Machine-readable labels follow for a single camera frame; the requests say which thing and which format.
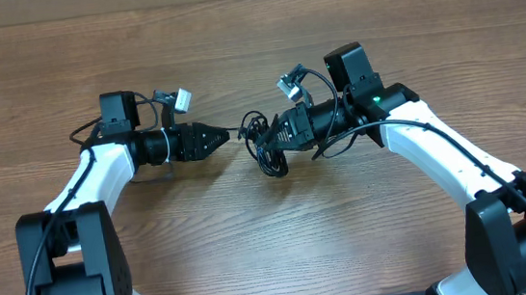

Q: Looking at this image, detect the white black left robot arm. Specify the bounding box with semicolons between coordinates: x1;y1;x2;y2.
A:
15;89;230;295

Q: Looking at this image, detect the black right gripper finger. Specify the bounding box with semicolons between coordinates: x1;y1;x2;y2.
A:
254;115;291;148
262;138;302;151

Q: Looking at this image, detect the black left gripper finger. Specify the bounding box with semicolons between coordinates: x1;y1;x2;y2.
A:
202;124;230;144
203;140;227;159

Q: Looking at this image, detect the black USB-A cable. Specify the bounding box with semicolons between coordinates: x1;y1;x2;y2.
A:
240;111;291;182

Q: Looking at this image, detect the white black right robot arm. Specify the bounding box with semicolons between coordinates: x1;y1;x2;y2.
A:
241;41;526;295

